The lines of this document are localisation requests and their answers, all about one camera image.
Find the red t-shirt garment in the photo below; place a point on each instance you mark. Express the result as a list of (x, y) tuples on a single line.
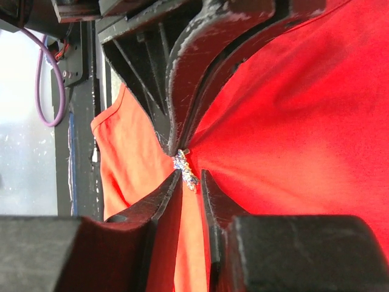
[(300, 128)]

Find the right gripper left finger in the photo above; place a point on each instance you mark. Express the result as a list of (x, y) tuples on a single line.
[(134, 250)]

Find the silver blue brooch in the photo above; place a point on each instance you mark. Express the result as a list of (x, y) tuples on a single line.
[(181, 163)]

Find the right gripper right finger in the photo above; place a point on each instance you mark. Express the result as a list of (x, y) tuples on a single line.
[(287, 252)]

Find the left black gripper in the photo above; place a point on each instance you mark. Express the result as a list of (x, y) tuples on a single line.
[(200, 44)]

